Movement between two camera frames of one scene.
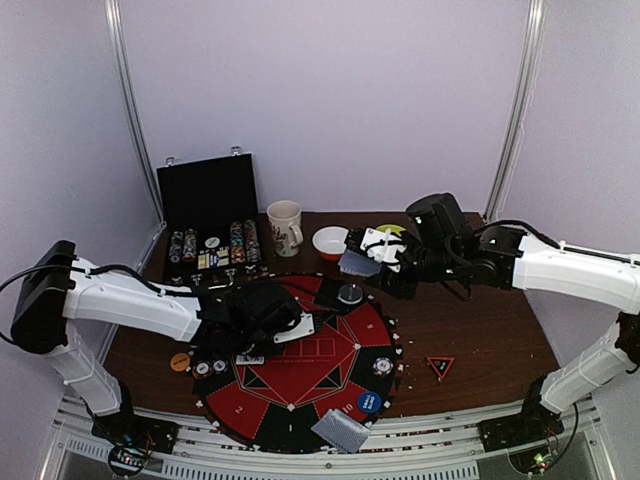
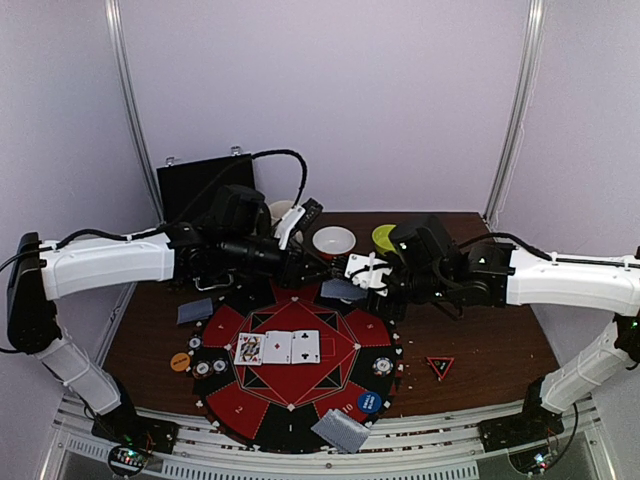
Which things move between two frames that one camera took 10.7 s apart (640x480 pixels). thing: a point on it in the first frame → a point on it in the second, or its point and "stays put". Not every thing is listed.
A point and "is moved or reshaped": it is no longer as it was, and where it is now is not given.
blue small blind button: [369, 402] stays put
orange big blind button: [180, 362] stays put
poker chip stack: [202, 369] stays put
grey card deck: [358, 263] is moved or reshaped
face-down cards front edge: [343, 431] stays put
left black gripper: [271, 353] → [294, 266]
